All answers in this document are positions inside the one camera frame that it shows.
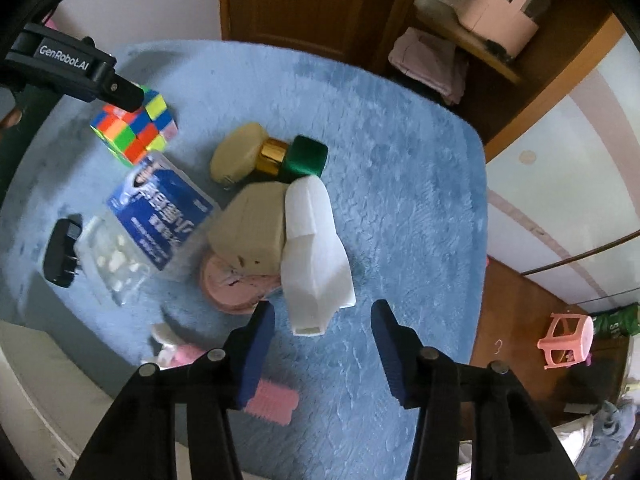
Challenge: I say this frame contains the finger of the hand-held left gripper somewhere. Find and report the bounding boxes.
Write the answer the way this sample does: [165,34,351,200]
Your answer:
[102,72,146,113]

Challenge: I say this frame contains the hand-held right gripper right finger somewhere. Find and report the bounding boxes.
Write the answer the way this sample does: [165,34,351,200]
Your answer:
[371,299,583,480]

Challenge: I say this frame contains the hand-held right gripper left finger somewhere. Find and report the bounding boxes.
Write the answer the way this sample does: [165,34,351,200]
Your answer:
[75,300,277,480]

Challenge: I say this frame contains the multicoloured puzzle cube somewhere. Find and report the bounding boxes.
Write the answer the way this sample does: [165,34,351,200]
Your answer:
[90,85,179,167]

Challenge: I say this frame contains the pink ribbed brush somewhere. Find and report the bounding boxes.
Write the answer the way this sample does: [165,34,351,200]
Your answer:
[141,322,300,427]

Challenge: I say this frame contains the white plastic printed part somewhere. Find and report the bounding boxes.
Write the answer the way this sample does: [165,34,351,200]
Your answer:
[280,176,357,337]

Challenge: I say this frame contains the beige sponge block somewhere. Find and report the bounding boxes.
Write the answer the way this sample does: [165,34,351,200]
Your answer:
[207,182,288,276]

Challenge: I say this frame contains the blue labelled plastic bag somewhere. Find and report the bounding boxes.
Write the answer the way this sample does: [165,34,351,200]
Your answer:
[80,152,223,306]

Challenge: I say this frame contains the green perfume bottle beige cap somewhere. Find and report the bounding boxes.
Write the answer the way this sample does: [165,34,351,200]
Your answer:
[210,122,329,191]

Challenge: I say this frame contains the black charger plug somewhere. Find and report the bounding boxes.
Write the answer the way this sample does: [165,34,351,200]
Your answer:
[42,215,85,288]

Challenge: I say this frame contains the white storage box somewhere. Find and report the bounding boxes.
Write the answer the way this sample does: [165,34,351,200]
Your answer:
[0,320,118,480]

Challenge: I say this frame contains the pink plastic stool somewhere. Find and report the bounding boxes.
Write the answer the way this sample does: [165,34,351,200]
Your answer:
[537,312,595,372]

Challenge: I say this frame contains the wooden door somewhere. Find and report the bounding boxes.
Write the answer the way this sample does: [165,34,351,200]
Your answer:
[218,0,416,76]

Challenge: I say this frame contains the green bag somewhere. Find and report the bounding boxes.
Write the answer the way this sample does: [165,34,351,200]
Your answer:
[592,305,640,338]

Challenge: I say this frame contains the blue cloth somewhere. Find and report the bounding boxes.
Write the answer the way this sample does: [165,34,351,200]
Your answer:
[575,400,636,480]

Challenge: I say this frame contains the white wardrobe pink stripes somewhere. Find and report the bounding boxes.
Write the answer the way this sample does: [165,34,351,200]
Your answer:
[485,30,640,316]

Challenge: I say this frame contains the pink folded cloth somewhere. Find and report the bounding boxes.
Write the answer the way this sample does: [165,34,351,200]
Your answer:
[389,27,471,106]

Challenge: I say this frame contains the wooden shelf cabinet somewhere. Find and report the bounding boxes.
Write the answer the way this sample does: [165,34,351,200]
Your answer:
[385,0,626,161]

